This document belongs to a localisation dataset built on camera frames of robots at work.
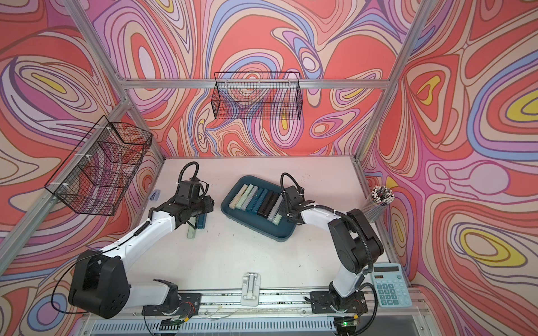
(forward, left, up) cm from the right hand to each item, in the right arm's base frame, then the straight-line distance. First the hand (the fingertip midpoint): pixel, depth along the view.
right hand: (285, 215), depth 95 cm
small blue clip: (+12, +63, +3) cm, 65 cm away
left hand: (+1, +31, +11) cm, 33 cm away
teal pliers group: (-1, +39, -1) cm, 39 cm away
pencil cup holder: (-3, -37, +15) cm, 40 cm away
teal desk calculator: (-31, -36, 0) cm, 48 cm away
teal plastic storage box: (-5, +15, +2) cm, 16 cm away
